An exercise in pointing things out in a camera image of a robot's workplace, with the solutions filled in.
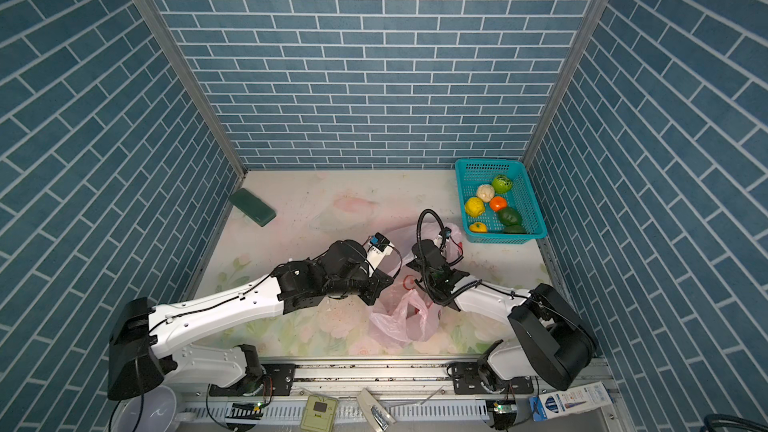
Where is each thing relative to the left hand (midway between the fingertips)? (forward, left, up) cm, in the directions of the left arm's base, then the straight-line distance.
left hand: (394, 284), depth 71 cm
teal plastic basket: (+51, -32, -13) cm, 62 cm away
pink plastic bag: (-7, -4, -2) cm, 8 cm away
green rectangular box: (+39, +52, -19) cm, 68 cm away
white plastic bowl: (-23, +56, -19) cm, 63 cm away
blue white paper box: (-23, -37, -16) cm, 47 cm away
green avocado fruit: (+25, -41, -13) cm, 50 cm away
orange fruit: (+35, -38, -13) cm, 53 cm away
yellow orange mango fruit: (+25, -29, -13) cm, 40 cm away
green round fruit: (+43, -40, -11) cm, 59 cm away
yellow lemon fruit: (+34, -29, -13) cm, 47 cm away
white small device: (-25, +4, -16) cm, 30 cm away
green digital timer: (-24, +18, -16) cm, 34 cm away
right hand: (+16, -5, -10) cm, 20 cm away
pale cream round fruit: (+40, -34, -12) cm, 54 cm away
